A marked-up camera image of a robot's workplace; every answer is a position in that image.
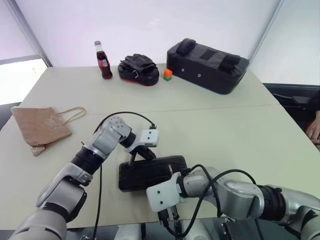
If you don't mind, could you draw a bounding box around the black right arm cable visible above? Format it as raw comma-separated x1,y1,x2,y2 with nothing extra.
157,164,266,240

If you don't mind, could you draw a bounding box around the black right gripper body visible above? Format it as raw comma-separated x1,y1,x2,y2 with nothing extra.
165,205,181,222

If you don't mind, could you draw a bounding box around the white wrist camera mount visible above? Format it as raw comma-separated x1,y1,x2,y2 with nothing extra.
124,129,160,154
146,172,183,214

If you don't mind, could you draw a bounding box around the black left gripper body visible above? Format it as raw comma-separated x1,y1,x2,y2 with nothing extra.
135,145,152,158

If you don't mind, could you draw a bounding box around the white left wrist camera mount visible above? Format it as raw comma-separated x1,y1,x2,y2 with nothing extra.
124,129,160,154

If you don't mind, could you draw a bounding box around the black boxing focus mitt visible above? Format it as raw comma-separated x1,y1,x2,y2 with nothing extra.
117,53,160,87

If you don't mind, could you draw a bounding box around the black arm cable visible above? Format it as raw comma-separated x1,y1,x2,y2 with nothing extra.
157,164,266,240
92,111,156,240

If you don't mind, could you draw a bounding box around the bare person hand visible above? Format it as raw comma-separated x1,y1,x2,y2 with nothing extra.
306,119,320,146

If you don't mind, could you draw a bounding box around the grey frame post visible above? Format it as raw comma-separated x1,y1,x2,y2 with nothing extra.
6,0,54,68

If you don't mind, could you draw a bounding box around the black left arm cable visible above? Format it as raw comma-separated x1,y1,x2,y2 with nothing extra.
92,111,156,240

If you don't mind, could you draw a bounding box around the glass cola bottle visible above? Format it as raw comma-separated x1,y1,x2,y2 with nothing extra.
94,40,114,81

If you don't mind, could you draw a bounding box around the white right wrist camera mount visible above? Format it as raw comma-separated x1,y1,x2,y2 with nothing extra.
146,172,183,214

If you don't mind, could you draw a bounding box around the brown paper bag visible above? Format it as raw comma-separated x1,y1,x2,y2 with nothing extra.
10,106,87,157

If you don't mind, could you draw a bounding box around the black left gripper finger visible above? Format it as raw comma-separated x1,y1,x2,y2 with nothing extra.
128,150,139,166
142,148,157,161

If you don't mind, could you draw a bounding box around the black chair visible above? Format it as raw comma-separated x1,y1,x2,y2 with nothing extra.
263,82,320,132

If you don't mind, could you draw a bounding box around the black rectangular pouch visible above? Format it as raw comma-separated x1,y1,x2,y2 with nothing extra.
117,155,189,193

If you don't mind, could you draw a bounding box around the large black padded case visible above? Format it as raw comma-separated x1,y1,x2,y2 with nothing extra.
166,37,250,96

